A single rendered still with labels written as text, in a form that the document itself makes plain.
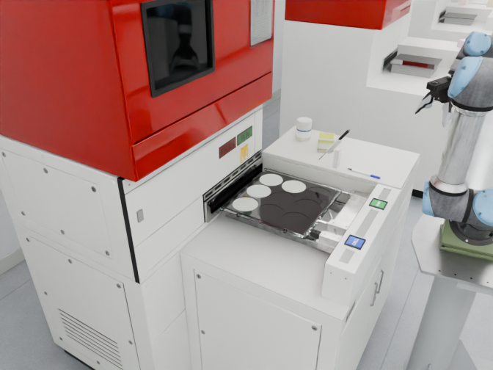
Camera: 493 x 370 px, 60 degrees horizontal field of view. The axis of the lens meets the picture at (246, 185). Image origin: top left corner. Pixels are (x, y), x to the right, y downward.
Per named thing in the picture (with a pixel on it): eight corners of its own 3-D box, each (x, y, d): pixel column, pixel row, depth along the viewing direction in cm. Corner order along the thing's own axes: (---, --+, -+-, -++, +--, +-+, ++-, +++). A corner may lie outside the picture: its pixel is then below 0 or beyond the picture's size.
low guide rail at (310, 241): (225, 216, 176) (224, 210, 174) (227, 213, 177) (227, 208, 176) (342, 258, 154) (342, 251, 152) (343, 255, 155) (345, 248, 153)
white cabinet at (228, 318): (192, 389, 199) (178, 252, 157) (285, 267, 270) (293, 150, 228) (321, 465, 171) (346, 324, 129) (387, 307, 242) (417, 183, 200)
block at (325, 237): (318, 241, 152) (319, 234, 151) (322, 236, 155) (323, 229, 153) (340, 249, 149) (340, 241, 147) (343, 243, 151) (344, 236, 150)
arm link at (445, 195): (464, 230, 141) (521, 67, 110) (416, 220, 146) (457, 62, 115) (464, 210, 150) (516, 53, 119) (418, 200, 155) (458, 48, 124)
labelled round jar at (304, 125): (293, 139, 205) (294, 120, 200) (299, 133, 210) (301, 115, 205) (307, 142, 202) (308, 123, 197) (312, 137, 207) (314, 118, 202)
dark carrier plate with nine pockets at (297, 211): (222, 207, 168) (222, 206, 168) (265, 170, 193) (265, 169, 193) (303, 236, 153) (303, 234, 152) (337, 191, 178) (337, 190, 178)
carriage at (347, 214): (316, 249, 153) (317, 242, 152) (351, 200, 180) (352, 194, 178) (337, 256, 150) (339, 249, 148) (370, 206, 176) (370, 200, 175)
